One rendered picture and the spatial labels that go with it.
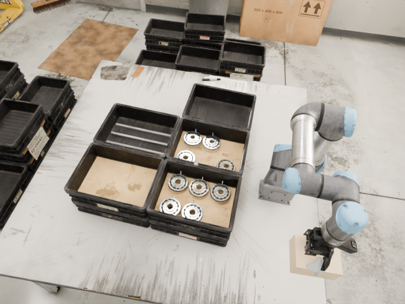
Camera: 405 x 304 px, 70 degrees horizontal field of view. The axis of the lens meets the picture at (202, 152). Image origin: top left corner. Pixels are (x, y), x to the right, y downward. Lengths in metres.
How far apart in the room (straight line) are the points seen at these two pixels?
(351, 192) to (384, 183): 2.11
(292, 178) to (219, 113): 1.03
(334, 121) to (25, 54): 3.54
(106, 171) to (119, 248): 0.40
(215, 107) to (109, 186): 0.82
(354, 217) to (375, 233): 1.86
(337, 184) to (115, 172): 1.09
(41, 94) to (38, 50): 1.31
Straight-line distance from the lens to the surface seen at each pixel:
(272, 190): 1.59
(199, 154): 1.63
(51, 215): 1.73
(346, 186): 0.95
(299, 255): 1.15
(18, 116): 2.57
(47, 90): 2.88
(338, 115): 1.23
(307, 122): 1.16
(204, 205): 1.47
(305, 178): 0.92
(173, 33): 3.37
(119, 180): 1.57
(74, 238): 1.64
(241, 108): 1.90
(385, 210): 2.89
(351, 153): 3.09
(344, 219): 0.87
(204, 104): 1.89
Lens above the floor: 2.15
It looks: 54 degrees down
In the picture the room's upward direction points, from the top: 5 degrees clockwise
